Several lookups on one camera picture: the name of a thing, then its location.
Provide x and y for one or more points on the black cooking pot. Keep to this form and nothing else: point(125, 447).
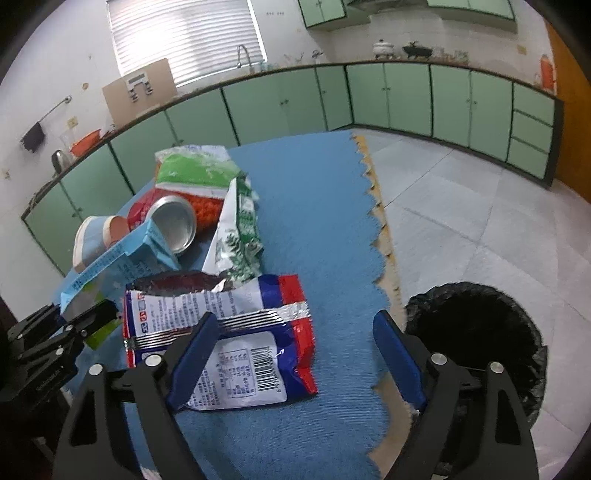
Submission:
point(418, 50)

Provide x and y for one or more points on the black hanging cloth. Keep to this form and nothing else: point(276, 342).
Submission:
point(33, 137)

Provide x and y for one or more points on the blue cloth mat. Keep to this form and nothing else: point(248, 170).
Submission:
point(323, 230)

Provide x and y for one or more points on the brown cardboard box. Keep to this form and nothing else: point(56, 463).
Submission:
point(120, 104)

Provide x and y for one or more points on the metal kitchen faucet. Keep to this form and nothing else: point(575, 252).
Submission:
point(244, 53)

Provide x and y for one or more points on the green white foil snack bag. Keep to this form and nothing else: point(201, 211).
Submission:
point(240, 230)

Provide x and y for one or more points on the orange plastic basin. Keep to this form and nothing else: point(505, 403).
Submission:
point(85, 143)

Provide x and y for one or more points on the bin with black liner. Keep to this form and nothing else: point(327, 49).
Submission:
point(475, 323)

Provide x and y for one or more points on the metal towel bar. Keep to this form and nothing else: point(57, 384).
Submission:
point(57, 107)

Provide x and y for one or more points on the blue white paper cup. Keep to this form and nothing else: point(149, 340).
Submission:
point(92, 240)

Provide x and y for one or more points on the white window blind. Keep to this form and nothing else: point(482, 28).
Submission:
point(184, 37)

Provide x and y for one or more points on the orange wooden door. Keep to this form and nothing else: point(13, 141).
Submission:
point(572, 115)

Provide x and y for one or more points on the blue milk carton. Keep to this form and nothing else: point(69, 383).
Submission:
point(134, 254)

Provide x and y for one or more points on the orange bottle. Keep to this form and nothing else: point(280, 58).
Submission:
point(547, 74)

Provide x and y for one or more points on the steel kettle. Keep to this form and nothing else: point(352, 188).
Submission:
point(59, 161)

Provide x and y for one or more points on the white lidded pot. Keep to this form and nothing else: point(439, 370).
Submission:
point(384, 50)

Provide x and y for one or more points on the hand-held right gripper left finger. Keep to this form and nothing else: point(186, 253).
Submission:
point(191, 364)

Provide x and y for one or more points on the green white salt bag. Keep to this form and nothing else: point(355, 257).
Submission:
point(194, 168)

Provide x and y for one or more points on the orange foam net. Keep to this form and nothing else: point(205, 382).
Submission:
point(207, 210)

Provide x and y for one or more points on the blue red white snack packet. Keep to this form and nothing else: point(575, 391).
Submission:
point(258, 350)

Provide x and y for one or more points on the red soda can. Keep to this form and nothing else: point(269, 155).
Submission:
point(173, 226)

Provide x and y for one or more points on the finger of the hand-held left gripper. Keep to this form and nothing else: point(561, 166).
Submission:
point(94, 318)
point(37, 323)

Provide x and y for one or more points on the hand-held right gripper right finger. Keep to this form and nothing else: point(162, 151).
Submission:
point(397, 364)

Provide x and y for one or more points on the green kitchen base cabinets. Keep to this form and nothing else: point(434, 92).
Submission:
point(406, 97)

